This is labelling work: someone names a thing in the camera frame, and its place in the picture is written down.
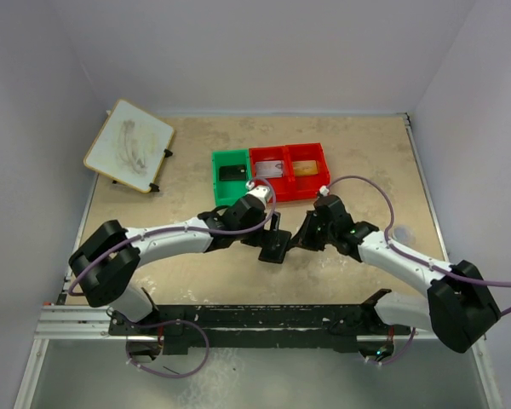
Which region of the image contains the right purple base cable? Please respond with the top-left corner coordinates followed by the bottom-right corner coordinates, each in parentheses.
top-left (364, 326), bottom-right (417, 367)

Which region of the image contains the aluminium frame rail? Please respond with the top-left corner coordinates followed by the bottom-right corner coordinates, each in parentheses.
top-left (34, 273), bottom-right (110, 341)

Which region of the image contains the small whiteboard with wooden frame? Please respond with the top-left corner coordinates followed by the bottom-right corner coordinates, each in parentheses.
top-left (83, 99), bottom-right (175, 193)

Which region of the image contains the black card holder wallet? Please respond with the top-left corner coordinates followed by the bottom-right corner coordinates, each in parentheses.
top-left (258, 229), bottom-right (292, 264)

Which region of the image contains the red plastic bin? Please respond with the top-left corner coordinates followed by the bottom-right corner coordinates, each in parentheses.
top-left (249, 146), bottom-right (294, 202)
top-left (285, 143), bottom-right (330, 201)

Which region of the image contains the orange card in red bin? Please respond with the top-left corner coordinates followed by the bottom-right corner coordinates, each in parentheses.
top-left (292, 160), bottom-right (319, 177)

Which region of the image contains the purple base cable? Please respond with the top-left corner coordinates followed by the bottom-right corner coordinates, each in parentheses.
top-left (124, 320), bottom-right (211, 379)
top-left (364, 326), bottom-right (417, 367)

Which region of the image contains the right red plastic bin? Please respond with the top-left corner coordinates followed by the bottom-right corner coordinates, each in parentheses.
top-left (285, 143), bottom-right (330, 201)

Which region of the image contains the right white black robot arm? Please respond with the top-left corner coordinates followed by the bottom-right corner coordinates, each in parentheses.
top-left (291, 195), bottom-right (502, 353)

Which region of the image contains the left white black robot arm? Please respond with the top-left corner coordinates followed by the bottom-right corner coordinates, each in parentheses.
top-left (67, 193), bottom-right (273, 334)

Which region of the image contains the black card in green bin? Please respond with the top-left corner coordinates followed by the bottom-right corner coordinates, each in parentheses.
top-left (218, 164), bottom-right (248, 181)

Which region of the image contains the silver card in red bin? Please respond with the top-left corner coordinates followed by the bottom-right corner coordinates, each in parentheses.
top-left (255, 160), bottom-right (284, 179)

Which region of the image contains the middle red plastic bin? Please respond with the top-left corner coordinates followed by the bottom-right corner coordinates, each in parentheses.
top-left (249, 146), bottom-right (294, 202)

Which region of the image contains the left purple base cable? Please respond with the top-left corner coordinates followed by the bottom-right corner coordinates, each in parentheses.
top-left (124, 320), bottom-right (211, 379)

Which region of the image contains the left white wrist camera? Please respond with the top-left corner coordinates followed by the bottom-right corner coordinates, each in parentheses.
top-left (245, 181), bottom-right (273, 208)

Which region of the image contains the green plastic bin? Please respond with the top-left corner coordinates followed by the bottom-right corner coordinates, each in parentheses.
top-left (211, 149), bottom-right (252, 206)

